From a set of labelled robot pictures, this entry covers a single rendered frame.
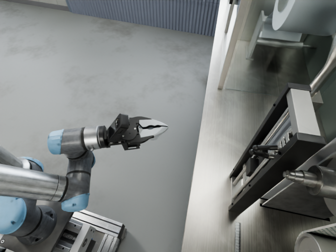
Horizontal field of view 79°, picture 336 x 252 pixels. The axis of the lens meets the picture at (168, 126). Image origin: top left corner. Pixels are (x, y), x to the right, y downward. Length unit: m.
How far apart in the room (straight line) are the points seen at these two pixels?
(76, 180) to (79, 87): 2.15
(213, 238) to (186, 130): 1.43
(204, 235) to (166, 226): 0.93
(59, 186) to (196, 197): 0.52
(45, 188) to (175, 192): 1.33
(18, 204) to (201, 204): 0.66
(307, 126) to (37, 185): 0.65
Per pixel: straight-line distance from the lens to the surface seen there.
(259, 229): 0.94
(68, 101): 2.67
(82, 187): 0.70
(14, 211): 0.90
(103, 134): 0.66
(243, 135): 1.09
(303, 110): 0.51
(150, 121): 0.65
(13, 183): 0.65
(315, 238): 0.65
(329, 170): 0.55
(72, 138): 0.67
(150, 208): 1.82
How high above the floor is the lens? 1.76
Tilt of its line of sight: 54 degrees down
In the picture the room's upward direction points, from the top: straight up
